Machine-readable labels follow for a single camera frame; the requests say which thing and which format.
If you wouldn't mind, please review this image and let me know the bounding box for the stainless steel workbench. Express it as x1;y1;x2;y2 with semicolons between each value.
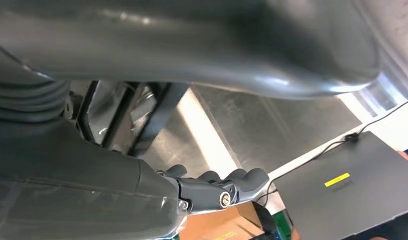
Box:
63;79;363;181

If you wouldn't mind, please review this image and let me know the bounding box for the brown cardboard box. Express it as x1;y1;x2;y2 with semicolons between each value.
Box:
178;201;268;240

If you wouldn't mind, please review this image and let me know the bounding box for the black rounded object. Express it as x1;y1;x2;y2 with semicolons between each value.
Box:
248;201;278;240

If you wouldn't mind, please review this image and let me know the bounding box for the grey box device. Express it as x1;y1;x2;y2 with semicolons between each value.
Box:
273;130;408;240

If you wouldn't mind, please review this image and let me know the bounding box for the stamped metal panel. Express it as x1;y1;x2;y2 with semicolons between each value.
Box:
353;0;408;117

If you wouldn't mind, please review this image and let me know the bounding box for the black power cable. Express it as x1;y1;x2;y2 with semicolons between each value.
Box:
255;96;408;208

